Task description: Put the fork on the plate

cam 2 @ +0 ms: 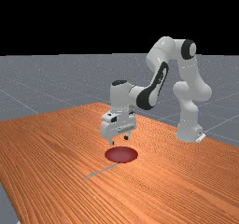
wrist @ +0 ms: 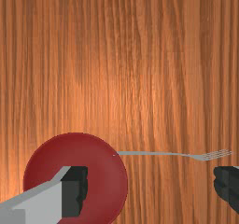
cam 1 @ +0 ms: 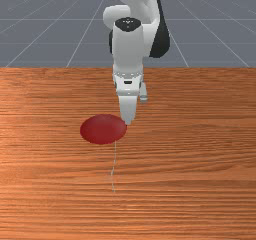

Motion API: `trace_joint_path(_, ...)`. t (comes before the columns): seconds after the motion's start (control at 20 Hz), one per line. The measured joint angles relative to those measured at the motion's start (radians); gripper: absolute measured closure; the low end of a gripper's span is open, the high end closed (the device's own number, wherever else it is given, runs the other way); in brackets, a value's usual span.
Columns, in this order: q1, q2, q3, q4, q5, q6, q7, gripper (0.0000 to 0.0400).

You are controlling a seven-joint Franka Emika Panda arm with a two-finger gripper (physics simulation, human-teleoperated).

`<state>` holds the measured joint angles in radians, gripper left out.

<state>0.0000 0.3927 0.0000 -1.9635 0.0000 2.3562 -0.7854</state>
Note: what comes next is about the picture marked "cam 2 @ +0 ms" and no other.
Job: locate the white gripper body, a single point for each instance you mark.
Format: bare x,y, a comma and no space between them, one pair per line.
116,125

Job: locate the grey fork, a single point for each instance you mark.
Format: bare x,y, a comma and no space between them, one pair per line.
99,172

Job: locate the red plate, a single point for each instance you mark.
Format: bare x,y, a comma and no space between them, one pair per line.
121,154

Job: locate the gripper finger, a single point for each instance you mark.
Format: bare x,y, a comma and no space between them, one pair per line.
126,137
112,141

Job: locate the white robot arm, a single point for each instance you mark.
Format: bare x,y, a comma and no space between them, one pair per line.
188,78

